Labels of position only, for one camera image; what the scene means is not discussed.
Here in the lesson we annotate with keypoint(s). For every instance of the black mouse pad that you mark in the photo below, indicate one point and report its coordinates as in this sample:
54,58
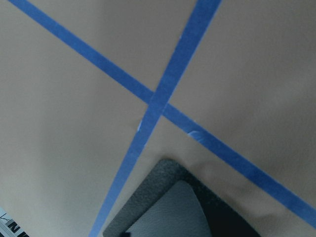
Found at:
172,202

